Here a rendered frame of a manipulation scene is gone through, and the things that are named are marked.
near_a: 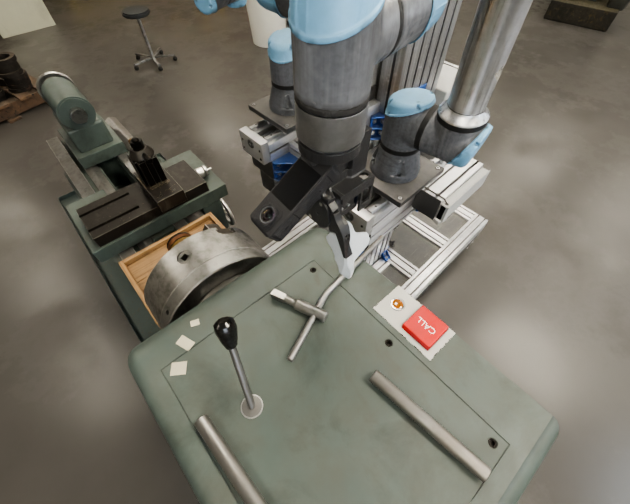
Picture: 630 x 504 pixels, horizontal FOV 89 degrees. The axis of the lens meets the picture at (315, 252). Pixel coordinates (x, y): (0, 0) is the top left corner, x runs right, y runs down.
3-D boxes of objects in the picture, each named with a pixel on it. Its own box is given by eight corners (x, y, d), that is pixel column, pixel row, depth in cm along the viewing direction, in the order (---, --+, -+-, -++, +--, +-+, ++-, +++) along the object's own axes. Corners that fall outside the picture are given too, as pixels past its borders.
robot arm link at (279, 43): (264, 82, 112) (258, 38, 101) (282, 65, 119) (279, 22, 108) (295, 89, 109) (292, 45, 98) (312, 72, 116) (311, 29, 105)
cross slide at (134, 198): (209, 190, 128) (206, 181, 125) (100, 247, 112) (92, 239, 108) (187, 167, 136) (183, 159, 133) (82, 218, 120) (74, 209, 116)
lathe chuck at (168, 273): (282, 281, 100) (251, 224, 73) (199, 352, 93) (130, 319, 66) (265, 262, 104) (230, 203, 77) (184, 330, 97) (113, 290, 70)
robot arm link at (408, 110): (394, 122, 97) (404, 76, 86) (434, 139, 92) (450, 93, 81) (371, 141, 92) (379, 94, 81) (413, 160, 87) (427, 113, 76)
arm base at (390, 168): (390, 146, 107) (396, 118, 99) (428, 167, 100) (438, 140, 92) (359, 166, 101) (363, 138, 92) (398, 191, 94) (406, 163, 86)
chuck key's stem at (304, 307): (269, 300, 63) (323, 324, 60) (268, 294, 61) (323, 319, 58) (275, 291, 64) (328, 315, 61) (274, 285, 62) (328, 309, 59)
